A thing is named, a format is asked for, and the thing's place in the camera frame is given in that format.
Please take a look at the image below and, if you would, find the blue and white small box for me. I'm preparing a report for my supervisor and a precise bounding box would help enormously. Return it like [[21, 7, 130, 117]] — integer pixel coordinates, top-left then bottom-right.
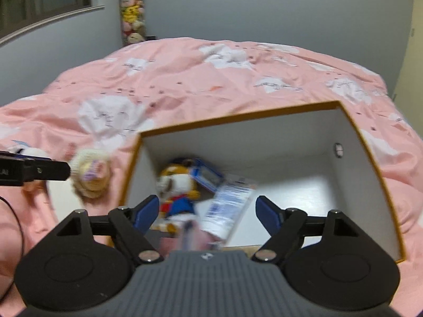
[[192, 158, 225, 192]]

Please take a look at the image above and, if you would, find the long white box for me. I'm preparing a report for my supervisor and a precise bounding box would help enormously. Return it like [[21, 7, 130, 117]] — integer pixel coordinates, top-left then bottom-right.
[[46, 180, 126, 225]]

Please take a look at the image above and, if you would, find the orange cardboard box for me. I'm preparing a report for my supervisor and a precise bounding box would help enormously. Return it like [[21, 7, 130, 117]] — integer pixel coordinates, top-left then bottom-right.
[[119, 101, 405, 265]]

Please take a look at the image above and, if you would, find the pink printed blanket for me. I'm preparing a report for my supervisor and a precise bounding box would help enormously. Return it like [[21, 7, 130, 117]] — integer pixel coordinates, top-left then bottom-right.
[[0, 36, 423, 307]]

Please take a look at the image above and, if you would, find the clear column of plush toys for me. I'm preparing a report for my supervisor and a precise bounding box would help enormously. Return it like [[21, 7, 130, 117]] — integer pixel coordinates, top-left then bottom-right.
[[116, 0, 148, 45]]

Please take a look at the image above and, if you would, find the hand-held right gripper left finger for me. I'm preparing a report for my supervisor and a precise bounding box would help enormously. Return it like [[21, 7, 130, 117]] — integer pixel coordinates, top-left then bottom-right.
[[56, 194, 164, 265]]

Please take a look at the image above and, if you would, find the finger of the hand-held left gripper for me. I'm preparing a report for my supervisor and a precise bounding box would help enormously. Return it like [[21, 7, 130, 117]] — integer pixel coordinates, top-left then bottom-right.
[[22, 159, 71, 182], [0, 151, 52, 163]]

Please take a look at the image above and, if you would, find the cream crochet doll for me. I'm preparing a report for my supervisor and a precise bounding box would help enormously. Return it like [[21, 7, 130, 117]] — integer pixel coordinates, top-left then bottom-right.
[[69, 148, 113, 199]]

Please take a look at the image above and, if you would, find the pink striped plush toy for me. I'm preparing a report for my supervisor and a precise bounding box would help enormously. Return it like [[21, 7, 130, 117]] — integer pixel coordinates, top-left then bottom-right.
[[7, 143, 50, 192]]

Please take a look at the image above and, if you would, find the black cable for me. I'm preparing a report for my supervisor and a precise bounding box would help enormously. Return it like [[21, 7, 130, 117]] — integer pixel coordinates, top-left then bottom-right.
[[0, 196, 25, 291]]

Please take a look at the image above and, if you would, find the cream door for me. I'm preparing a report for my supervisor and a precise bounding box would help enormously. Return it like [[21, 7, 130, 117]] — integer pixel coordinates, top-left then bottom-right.
[[393, 0, 423, 119]]

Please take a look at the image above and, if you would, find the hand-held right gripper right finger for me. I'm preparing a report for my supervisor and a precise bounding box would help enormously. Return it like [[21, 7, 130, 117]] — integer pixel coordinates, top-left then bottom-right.
[[250, 195, 359, 265]]

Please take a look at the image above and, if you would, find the duck plush toy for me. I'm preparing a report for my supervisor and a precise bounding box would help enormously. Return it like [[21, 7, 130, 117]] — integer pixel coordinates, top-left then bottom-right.
[[155, 158, 202, 235]]

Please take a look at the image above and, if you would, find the white tube blue label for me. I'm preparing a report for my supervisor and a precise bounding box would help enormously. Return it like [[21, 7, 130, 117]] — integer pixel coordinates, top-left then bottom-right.
[[201, 175, 256, 241]]

